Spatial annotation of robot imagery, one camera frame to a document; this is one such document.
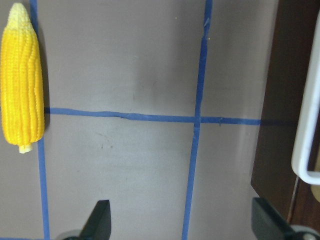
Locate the dark wooden drawer cabinet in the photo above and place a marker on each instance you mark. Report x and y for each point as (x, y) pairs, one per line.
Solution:
(272, 177)

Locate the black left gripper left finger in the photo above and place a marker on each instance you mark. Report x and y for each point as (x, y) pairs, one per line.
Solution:
(99, 224)

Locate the yellow toy corn cob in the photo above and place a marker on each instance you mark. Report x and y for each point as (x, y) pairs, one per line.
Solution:
(21, 82)

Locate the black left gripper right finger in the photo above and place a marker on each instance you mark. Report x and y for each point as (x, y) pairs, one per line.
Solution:
(267, 223)

